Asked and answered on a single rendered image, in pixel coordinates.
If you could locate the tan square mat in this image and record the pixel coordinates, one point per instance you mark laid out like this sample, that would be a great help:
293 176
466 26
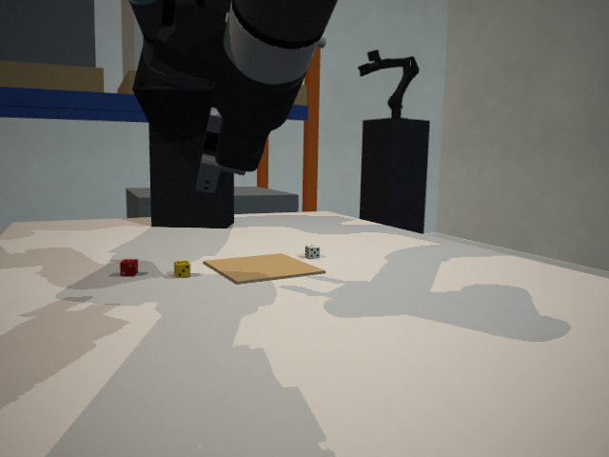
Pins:
250 269

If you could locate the red die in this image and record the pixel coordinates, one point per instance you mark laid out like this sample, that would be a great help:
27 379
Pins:
129 267

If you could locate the yellow die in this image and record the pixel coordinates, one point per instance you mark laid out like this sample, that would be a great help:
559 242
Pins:
182 269

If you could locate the white die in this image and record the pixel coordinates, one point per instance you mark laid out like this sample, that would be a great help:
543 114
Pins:
312 251

